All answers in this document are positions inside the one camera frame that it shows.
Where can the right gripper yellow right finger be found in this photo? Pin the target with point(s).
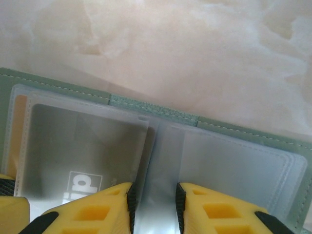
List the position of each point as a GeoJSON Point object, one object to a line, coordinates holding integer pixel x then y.
{"type": "Point", "coordinates": [219, 217]}

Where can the orange plastic card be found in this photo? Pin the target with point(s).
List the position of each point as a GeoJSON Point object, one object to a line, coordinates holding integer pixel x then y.
{"type": "Point", "coordinates": [20, 109]}

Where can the grey card with white logo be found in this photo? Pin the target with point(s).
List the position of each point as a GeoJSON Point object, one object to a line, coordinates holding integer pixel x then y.
{"type": "Point", "coordinates": [85, 146]}

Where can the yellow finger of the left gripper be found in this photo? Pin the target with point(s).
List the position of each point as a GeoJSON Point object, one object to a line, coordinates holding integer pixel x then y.
{"type": "Point", "coordinates": [13, 215]}
{"type": "Point", "coordinates": [6, 185]}

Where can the green card holder clear sleeves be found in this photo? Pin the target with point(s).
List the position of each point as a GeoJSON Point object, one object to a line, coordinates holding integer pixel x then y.
{"type": "Point", "coordinates": [151, 109]}

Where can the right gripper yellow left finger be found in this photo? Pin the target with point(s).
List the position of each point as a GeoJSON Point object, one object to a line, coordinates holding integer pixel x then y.
{"type": "Point", "coordinates": [97, 214]}

